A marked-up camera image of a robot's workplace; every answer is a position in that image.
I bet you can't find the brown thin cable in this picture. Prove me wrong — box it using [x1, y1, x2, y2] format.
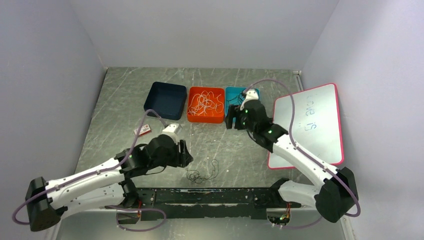
[185, 158, 220, 185]

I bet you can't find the black thin cable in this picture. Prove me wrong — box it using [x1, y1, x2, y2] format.
[226, 91, 248, 107]

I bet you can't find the white thin cable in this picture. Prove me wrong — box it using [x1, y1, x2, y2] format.
[202, 92, 225, 117]
[197, 91, 221, 114]
[188, 96, 206, 117]

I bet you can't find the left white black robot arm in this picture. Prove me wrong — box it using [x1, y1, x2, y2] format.
[25, 134, 193, 232]

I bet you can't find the teal square bin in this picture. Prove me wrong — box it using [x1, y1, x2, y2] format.
[224, 86, 246, 116]

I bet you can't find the orange square bin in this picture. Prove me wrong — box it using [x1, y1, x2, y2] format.
[187, 86, 225, 124]

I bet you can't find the red white small box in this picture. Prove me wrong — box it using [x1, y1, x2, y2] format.
[133, 124, 152, 138]

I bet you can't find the dark navy square bin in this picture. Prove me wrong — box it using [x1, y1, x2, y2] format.
[143, 81, 188, 121]

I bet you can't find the pink framed whiteboard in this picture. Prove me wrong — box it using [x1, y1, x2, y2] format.
[273, 83, 344, 166]

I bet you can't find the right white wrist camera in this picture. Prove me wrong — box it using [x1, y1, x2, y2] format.
[240, 88, 259, 110]

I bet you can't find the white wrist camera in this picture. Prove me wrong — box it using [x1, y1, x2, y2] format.
[161, 123, 182, 138]
[240, 88, 259, 110]

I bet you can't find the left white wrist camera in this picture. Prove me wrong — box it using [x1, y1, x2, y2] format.
[161, 123, 182, 138]

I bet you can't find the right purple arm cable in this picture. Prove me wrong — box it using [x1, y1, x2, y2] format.
[243, 78, 361, 218]

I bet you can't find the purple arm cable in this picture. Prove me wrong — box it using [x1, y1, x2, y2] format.
[11, 109, 170, 226]
[243, 78, 361, 218]

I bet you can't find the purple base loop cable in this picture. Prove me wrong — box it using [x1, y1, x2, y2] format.
[105, 205, 167, 232]

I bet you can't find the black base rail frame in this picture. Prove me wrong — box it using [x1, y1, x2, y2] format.
[117, 180, 302, 221]

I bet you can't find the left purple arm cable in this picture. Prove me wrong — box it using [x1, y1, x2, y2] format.
[11, 109, 170, 226]

